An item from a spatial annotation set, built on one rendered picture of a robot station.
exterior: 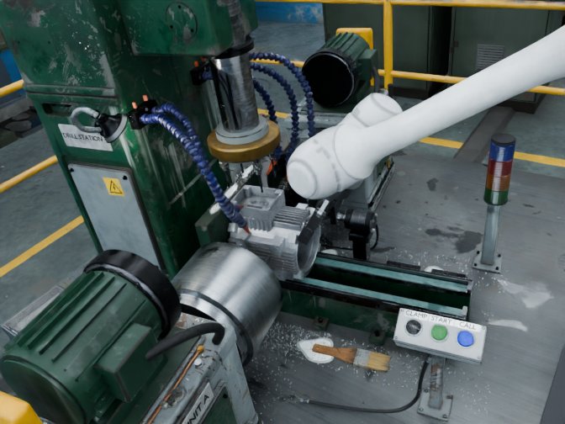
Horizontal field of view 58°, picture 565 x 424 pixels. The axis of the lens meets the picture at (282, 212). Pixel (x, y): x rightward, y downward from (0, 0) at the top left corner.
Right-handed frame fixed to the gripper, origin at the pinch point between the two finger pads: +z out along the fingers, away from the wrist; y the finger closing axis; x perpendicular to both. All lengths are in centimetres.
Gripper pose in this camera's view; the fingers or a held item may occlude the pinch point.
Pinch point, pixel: (308, 232)
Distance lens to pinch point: 127.6
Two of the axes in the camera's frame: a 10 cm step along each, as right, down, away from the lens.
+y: -4.1, 5.6, -7.2
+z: -3.4, 6.4, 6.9
